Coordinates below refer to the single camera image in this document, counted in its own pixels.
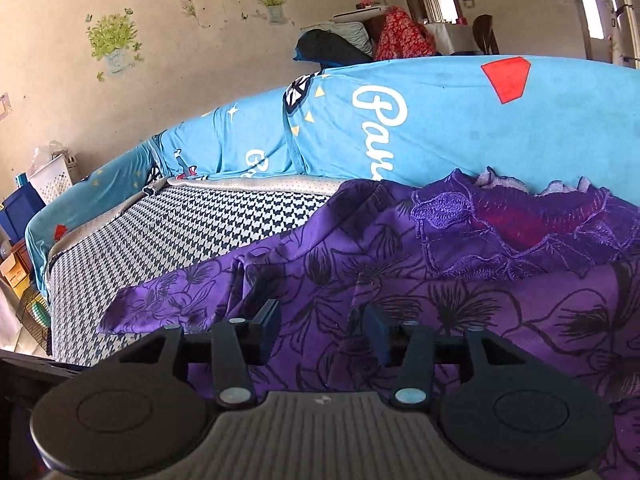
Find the door with bright window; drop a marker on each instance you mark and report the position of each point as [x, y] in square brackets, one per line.
[600, 10]

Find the table with white cloth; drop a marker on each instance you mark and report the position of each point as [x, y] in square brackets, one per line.
[452, 37]

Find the blue printed sofa cover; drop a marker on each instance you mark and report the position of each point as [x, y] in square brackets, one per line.
[440, 125]

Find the green plant wall sticker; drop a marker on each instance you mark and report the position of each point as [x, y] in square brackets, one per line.
[115, 40]

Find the purple floral garment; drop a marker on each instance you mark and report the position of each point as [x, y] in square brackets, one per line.
[450, 310]

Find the houndstooth sofa mat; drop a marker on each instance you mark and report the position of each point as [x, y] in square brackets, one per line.
[175, 230]

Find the wooden chair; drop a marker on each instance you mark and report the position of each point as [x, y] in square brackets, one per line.
[486, 32]

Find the white plastic basket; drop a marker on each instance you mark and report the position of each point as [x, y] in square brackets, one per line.
[50, 180]

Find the blue storage box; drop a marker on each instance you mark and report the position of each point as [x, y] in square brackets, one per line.
[22, 207]

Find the grey striped bedding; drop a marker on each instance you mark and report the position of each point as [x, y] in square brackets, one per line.
[352, 35]

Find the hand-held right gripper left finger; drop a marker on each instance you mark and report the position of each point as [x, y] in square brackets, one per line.
[267, 330]

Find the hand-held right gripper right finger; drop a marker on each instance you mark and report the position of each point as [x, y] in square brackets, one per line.
[377, 335]

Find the dark jacket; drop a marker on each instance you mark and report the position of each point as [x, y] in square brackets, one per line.
[330, 50]

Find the red floral cloth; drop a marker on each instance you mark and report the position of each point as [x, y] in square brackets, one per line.
[402, 35]

